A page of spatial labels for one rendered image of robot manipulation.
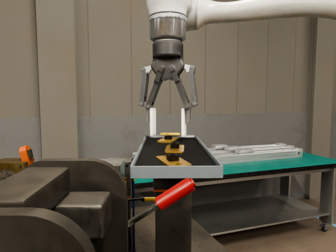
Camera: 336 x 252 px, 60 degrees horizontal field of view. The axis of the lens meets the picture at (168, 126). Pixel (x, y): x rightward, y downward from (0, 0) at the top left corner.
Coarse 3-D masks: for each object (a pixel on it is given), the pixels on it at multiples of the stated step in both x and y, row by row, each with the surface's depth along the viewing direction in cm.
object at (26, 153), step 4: (20, 148) 95; (24, 148) 95; (28, 148) 97; (20, 152) 95; (24, 152) 95; (28, 152) 96; (20, 156) 95; (24, 156) 95; (28, 156) 96; (32, 156) 97; (24, 160) 95; (28, 160) 96; (32, 160) 98; (28, 164) 95
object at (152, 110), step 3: (150, 108) 72; (153, 108) 73; (150, 111) 72; (153, 111) 73; (150, 114) 72; (153, 114) 73; (150, 117) 72; (153, 117) 73; (150, 120) 72; (153, 120) 73; (150, 123) 72; (153, 123) 73; (150, 126) 72; (153, 126) 73; (150, 129) 72; (153, 129) 73; (150, 132) 73; (153, 132) 73; (150, 135) 73; (153, 135) 74
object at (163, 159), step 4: (156, 156) 51; (160, 156) 51; (164, 156) 51; (168, 156) 48; (172, 156) 47; (176, 156) 48; (160, 160) 48; (164, 160) 48; (168, 160) 48; (172, 160) 48; (176, 160) 48; (180, 160) 48; (184, 160) 48; (164, 164) 46; (168, 164) 45; (172, 164) 45; (176, 164) 45; (180, 164) 45; (184, 164) 45; (188, 164) 45
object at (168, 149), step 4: (168, 144) 65; (172, 144) 59; (176, 144) 59; (168, 148) 59; (172, 148) 59; (176, 148) 59; (180, 148) 59; (164, 152) 57; (168, 152) 56; (172, 152) 56; (176, 152) 56; (180, 152) 56
